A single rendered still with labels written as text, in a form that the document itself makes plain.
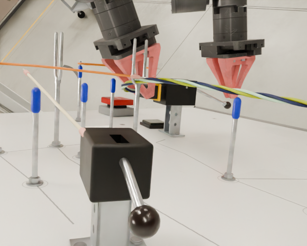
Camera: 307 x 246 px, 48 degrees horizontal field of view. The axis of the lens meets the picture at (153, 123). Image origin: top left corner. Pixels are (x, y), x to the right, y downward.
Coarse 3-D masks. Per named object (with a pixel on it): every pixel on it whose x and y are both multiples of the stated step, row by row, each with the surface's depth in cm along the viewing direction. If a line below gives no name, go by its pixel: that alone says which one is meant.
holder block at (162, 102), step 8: (192, 80) 55; (168, 88) 52; (176, 88) 53; (184, 88) 54; (192, 88) 54; (168, 96) 52; (176, 96) 53; (184, 96) 54; (192, 96) 55; (168, 104) 53; (176, 104) 53; (184, 104) 54; (192, 104) 55
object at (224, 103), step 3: (186, 87) 54; (198, 90) 57; (201, 90) 58; (201, 93) 58; (204, 93) 58; (207, 96) 58; (210, 96) 59; (213, 99) 59; (216, 99) 59; (219, 102) 60; (222, 102) 60; (225, 102) 60
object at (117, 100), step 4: (104, 100) 71; (108, 100) 70; (116, 100) 69; (120, 100) 69; (124, 100) 70; (128, 100) 70; (132, 100) 71; (108, 104) 72; (116, 104) 69; (120, 104) 69; (124, 104) 70; (128, 104) 70; (132, 104) 71
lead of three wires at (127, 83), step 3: (126, 81) 45; (129, 81) 44; (135, 81) 43; (138, 81) 43; (123, 84) 46; (126, 84) 45; (129, 84) 45; (132, 84) 44; (123, 87) 47; (123, 90) 49; (126, 90) 50; (129, 90) 50; (132, 90) 51
